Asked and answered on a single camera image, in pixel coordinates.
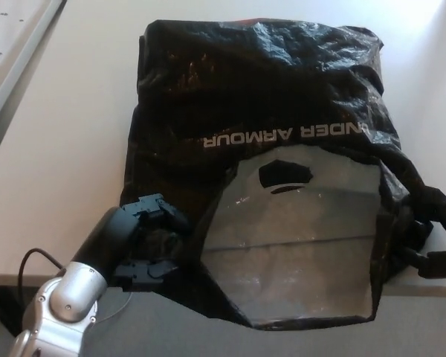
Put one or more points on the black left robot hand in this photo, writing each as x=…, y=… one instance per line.
x=104, y=238

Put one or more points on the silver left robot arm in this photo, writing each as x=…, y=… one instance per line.
x=70, y=294

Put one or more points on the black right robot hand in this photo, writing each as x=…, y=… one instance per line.
x=440, y=208

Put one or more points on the grey metal desk rail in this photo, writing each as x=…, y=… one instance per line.
x=22, y=56

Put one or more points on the black Under Armour plastic bag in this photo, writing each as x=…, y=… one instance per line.
x=252, y=93

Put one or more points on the white printed paper sheet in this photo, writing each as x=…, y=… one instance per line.
x=0, y=29

